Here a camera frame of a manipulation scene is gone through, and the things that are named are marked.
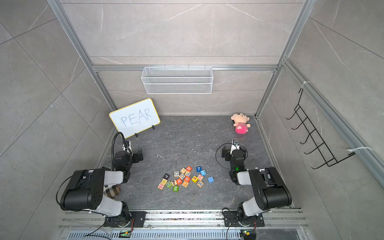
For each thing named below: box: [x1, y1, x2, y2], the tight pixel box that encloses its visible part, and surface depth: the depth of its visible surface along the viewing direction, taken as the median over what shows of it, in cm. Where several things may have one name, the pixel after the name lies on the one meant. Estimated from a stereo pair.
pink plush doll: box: [230, 112, 251, 135], surface depth 112 cm
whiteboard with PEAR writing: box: [109, 98, 161, 139], surface depth 105 cm
